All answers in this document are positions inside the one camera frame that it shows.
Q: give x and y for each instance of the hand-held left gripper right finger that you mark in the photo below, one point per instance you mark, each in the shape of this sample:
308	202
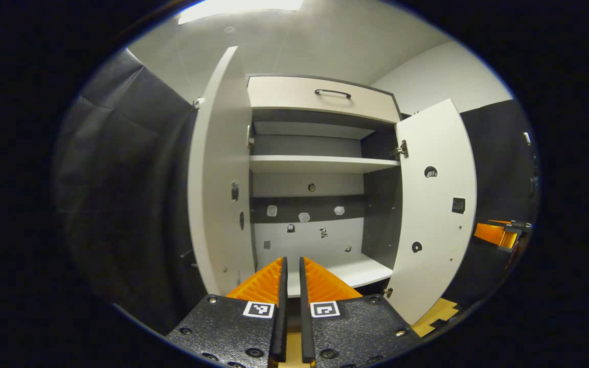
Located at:
306	317

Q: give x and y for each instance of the grey cabinet shelf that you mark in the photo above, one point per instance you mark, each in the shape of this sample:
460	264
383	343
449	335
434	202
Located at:
315	163

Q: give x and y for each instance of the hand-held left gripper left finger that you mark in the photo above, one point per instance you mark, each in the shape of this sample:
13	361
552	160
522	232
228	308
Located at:
280	317

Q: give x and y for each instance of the grey double-door shoe cabinet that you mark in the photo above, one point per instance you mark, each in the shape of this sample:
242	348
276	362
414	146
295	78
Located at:
381	214

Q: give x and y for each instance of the grey cabinet door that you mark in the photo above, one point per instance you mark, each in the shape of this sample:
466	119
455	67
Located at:
437	266
218	179

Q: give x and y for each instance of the grey cabinet drawer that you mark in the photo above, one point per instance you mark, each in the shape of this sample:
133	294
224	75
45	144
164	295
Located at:
284	94

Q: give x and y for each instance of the metal door hinge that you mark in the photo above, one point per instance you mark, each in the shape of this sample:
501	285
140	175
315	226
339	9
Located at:
250	138
388	292
401	150

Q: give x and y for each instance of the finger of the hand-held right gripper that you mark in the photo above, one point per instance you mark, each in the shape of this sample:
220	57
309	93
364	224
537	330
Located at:
519	230
489	232

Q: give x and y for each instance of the black backdrop cloth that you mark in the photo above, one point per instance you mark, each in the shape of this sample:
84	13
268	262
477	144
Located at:
494	168
120	179

